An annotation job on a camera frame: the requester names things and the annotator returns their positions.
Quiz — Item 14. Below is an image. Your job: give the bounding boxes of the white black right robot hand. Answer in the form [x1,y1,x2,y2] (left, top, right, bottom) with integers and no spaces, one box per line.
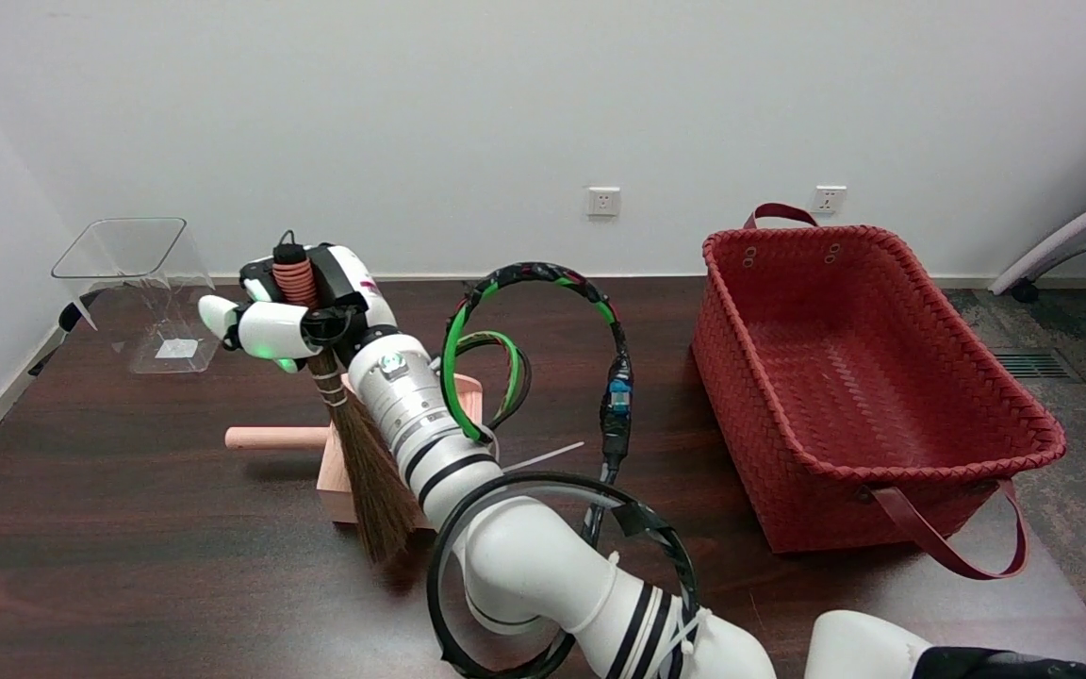
[197,243,400,373]

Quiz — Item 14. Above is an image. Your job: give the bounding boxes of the brown straw hand broom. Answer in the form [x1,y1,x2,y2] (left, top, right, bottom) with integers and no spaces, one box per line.
[271,229,421,565]

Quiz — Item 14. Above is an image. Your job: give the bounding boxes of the light wooden dustpan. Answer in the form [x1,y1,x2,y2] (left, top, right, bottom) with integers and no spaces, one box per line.
[225,373,485,525]

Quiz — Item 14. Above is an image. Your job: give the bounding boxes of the clear plastic container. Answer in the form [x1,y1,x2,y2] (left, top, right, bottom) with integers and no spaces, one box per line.
[51,217,229,375]

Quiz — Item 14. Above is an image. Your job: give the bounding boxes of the white zip tie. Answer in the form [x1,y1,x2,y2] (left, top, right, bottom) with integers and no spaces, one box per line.
[503,441,586,472]

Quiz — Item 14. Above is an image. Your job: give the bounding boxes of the red woven basket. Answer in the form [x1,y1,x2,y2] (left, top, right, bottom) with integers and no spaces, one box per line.
[691,202,1068,580]

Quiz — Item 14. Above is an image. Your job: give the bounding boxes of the metal floor vent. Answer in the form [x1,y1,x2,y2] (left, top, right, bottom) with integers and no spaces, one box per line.
[994,351,1081,383]

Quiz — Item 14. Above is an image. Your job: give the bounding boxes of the grey office chair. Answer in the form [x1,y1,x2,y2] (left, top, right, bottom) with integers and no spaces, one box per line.
[989,179,1086,425]

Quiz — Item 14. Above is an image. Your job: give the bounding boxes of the thin green cable loop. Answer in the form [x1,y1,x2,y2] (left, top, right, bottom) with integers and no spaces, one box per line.
[453,330,532,430]

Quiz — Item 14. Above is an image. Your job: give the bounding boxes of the black braided green-ended cable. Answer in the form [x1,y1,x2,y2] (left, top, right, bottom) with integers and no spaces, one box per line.
[441,262,635,543]

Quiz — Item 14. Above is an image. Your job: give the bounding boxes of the plain black cable loop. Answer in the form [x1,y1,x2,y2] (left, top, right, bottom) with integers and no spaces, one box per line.
[425,472,699,679]

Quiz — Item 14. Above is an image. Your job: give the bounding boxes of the thick black cable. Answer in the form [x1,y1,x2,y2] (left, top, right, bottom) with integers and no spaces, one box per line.
[915,646,1086,679]

